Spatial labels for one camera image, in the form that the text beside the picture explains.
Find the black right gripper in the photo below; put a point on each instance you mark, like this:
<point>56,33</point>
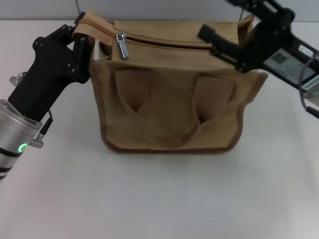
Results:
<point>296,57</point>

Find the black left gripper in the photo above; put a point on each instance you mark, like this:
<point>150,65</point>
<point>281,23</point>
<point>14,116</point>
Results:
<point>49,72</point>

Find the silver zipper pull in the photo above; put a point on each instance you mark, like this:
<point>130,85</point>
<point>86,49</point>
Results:
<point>123,47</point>

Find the khaki canvas food bag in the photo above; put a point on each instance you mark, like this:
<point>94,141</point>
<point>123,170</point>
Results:
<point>169,112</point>

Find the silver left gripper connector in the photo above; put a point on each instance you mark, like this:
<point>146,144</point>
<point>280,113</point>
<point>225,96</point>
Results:
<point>18,78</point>

